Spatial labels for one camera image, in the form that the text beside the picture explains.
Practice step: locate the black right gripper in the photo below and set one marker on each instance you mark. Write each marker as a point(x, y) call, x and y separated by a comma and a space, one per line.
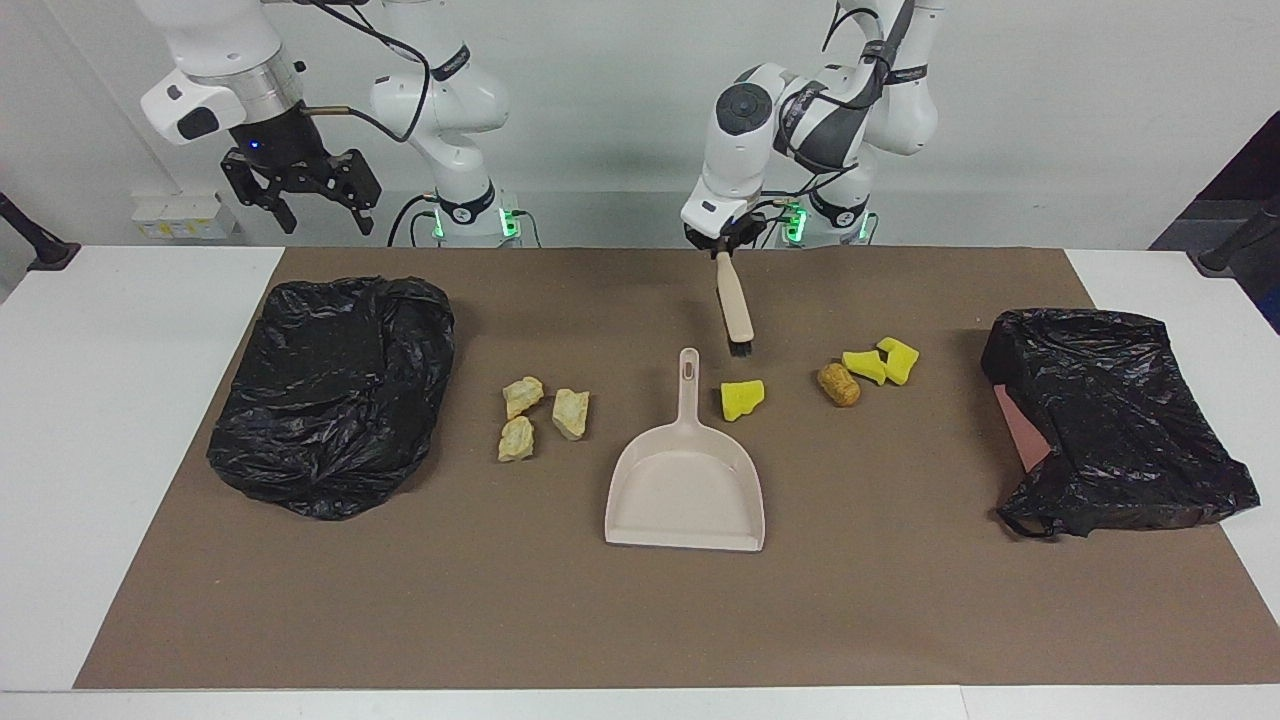
point(275, 140)

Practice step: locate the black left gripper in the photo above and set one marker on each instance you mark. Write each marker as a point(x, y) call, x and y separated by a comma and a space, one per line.
point(745, 228)

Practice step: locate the beige hand brush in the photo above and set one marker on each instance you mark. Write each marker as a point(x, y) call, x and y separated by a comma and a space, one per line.
point(737, 310)

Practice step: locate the large yellow sponge piece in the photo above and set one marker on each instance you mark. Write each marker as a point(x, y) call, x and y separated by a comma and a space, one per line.
point(741, 400)

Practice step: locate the brown cork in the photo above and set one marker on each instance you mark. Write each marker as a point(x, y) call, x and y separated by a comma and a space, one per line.
point(839, 385)

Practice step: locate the small yellow sponge wedge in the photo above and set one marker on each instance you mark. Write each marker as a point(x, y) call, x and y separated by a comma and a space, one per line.
point(865, 367)

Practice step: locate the yellow green sponge piece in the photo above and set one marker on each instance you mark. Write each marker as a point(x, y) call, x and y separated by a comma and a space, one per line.
point(899, 360)

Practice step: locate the beige foam chunk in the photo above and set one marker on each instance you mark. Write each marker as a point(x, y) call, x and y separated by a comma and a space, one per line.
point(516, 440)
point(522, 396)
point(571, 414)

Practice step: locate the beige plastic dustpan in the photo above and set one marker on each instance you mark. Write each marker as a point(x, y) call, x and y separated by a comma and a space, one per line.
point(685, 490)

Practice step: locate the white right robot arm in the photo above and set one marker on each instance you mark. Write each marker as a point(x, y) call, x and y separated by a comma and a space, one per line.
point(440, 100)

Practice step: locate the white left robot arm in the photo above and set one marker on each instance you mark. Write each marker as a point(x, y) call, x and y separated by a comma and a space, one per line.
point(740, 130)

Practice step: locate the pink bin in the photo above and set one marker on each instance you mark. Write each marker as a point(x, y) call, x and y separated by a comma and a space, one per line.
point(1020, 430)

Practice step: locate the left black plastic bag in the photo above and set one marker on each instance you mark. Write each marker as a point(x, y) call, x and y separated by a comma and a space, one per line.
point(330, 400)

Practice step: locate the black clamp stand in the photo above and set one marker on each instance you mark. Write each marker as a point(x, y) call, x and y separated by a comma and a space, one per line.
point(40, 248)
point(1235, 245)

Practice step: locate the brown table mat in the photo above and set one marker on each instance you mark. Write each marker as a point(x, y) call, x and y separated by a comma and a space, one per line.
point(500, 600)

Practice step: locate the white wall socket box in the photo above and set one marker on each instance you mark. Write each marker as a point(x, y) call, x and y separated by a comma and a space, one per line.
point(180, 215)

